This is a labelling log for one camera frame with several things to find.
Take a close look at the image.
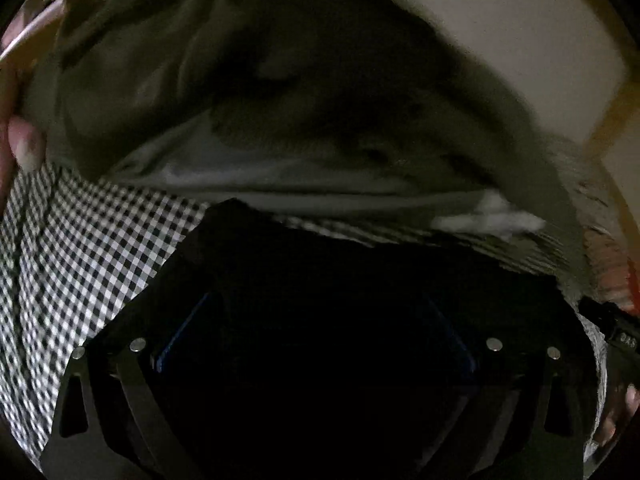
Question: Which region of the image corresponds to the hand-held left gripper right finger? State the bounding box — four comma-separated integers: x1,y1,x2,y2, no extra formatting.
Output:
425,300,585,480

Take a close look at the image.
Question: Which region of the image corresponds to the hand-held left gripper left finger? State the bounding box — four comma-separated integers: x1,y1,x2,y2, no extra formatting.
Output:
40,292,211,480

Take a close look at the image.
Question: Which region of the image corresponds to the black zip jacket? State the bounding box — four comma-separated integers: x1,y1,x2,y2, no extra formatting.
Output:
85,197,601,480

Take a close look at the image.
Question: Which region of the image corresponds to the person's right hand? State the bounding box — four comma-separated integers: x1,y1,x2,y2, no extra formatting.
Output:
597,384,640,453

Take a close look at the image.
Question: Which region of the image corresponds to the red striped cat print pillow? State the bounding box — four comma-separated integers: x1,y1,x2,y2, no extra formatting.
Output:
582,225,640,317

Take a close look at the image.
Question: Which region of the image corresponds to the black white checkered bed sheet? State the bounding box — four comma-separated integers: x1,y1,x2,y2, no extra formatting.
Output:
0,160,213,463

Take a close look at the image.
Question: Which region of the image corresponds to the grey white striped blanket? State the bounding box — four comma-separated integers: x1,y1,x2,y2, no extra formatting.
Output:
270,135,616,291

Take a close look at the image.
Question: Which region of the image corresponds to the olive green coat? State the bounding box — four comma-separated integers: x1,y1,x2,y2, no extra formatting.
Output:
25,0,586,281

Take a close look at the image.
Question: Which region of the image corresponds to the wooden bed frame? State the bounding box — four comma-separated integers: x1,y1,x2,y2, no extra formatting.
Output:
565,0,640,161

